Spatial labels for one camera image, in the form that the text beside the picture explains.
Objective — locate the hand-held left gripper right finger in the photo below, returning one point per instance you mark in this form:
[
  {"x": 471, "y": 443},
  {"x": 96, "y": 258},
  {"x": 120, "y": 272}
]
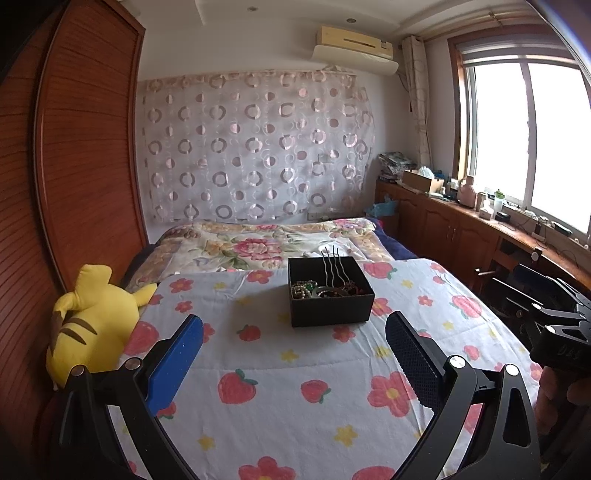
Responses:
[{"x": 413, "y": 360}]

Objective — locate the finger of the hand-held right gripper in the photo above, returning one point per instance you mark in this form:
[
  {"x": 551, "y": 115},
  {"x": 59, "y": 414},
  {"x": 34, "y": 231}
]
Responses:
[
  {"x": 517, "y": 293},
  {"x": 554, "y": 284}
]

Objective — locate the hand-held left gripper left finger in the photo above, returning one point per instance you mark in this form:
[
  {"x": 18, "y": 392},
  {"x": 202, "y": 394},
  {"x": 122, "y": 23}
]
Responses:
[{"x": 173, "y": 369}]

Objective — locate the colourful patterned bangle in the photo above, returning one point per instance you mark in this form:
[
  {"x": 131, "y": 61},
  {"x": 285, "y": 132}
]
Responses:
[{"x": 356, "y": 290}]

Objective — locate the black jewelry box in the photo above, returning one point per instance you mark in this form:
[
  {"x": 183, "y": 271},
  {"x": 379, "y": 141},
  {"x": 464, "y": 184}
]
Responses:
[{"x": 332, "y": 311}]

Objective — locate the silver bangle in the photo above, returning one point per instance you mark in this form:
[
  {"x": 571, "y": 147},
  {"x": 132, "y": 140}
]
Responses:
[{"x": 319, "y": 291}]

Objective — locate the person's right hand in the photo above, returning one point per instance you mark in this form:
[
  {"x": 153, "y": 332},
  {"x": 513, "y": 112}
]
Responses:
[{"x": 551, "y": 401}]

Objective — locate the yellow plush toy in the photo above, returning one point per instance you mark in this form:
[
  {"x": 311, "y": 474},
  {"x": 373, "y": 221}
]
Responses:
[{"x": 92, "y": 323}]

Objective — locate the green-capped bottle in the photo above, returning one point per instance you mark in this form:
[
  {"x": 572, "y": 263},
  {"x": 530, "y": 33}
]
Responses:
[{"x": 498, "y": 201}]

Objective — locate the wooden side cabinet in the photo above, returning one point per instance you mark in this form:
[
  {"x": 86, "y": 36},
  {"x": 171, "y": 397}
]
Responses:
[{"x": 438, "y": 230}]

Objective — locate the strawberry print bedsheet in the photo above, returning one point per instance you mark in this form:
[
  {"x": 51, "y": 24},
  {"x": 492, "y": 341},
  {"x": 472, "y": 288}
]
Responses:
[{"x": 277, "y": 369}]

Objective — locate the pink container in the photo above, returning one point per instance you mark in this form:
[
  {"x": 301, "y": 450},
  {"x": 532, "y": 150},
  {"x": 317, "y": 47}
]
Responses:
[{"x": 467, "y": 191}]

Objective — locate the dark blue blanket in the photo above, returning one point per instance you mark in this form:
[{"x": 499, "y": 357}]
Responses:
[{"x": 397, "y": 242}]

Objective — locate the silver hair comb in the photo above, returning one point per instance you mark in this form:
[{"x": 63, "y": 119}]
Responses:
[{"x": 334, "y": 267}]

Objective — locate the floral quilt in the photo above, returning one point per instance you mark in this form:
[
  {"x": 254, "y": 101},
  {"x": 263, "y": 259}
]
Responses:
[{"x": 240, "y": 244}]

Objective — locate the cardboard tissue box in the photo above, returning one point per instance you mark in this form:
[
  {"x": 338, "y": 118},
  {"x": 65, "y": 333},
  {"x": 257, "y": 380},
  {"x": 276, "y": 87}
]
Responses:
[{"x": 422, "y": 181}]

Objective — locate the blue plastic bag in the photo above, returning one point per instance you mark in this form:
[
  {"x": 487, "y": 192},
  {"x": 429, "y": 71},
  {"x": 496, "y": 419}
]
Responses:
[{"x": 383, "y": 207}]

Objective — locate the wood-framed window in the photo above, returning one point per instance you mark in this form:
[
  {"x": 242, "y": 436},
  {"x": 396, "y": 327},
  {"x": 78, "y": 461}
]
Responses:
[{"x": 521, "y": 129}]

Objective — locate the stack of papers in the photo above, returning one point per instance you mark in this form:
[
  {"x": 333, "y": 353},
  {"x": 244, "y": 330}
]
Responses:
[{"x": 396, "y": 166}]

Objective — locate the beige window curtain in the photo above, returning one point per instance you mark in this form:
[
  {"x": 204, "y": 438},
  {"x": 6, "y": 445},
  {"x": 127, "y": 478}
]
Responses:
[{"x": 418, "y": 101}]

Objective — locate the brown wooden wardrobe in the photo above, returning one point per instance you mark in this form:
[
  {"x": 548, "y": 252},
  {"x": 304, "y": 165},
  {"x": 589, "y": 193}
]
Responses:
[{"x": 69, "y": 161}]

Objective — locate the circle-patterned sheer curtain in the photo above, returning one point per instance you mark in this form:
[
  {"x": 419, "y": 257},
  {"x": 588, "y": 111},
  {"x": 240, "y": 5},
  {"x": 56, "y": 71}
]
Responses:
[{"x": 254, "y": 147}]

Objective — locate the wall air conditioner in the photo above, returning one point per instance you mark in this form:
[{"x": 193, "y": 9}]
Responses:
[{"x": 355, "y": 48}]

